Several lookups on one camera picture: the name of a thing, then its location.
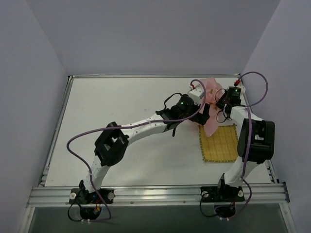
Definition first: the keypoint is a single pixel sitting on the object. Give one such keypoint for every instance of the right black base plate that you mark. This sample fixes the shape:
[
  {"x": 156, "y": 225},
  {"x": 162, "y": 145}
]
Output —
[{"x": 224, "y": 200}]

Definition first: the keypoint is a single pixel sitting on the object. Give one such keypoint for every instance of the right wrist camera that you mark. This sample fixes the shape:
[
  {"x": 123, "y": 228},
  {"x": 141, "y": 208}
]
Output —
[{"x": 238, "y": 83}]

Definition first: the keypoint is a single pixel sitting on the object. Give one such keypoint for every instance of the yellow woven bamboo mat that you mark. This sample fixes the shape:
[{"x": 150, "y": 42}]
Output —
[{"x": 221, "y": 147}]

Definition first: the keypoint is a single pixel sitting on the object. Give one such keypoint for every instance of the aluminium front rail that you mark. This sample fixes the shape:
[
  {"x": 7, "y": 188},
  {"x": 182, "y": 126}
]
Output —
[{"x": 155, "y": 195}]

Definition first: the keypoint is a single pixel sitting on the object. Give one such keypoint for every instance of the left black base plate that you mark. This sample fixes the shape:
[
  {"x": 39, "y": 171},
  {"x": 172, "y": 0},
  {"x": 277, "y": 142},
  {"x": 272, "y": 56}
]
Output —
[{"x": 92, "y": 207}]

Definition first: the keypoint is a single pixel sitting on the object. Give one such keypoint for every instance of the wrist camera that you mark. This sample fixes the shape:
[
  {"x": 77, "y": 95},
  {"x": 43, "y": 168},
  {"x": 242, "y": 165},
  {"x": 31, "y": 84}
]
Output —
[
  {"x": 195, "y": 92},
  {"x": 238, "y": 83}
]

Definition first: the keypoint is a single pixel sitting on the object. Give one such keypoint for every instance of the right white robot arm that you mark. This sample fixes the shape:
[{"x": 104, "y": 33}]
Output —
[{"x": 255, "y": 142}]

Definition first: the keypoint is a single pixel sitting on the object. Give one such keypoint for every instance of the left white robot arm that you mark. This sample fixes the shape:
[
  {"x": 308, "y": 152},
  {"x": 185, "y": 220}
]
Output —
[{"x": 111, "y": 145}]

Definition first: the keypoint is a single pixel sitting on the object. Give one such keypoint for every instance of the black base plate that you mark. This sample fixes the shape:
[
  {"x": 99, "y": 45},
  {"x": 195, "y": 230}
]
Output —
[
  {"x": 92, "y": 207},
  {"x": 224, "y": 200}
]

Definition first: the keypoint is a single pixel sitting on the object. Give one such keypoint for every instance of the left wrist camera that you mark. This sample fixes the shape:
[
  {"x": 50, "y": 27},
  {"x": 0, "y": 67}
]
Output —
[{"x": 195, "y": 92}]

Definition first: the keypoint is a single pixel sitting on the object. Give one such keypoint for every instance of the pink plastic bag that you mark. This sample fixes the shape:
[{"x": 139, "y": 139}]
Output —
[{"x": 213, "y": 93}]

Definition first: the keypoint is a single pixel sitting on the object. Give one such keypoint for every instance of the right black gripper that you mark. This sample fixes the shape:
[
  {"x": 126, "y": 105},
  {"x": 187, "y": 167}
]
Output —
[{"x": 221, "y": 101}]

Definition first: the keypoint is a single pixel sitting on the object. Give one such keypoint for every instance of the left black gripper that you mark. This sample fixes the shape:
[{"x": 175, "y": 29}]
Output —
[{"x": 204, "y": 114}]

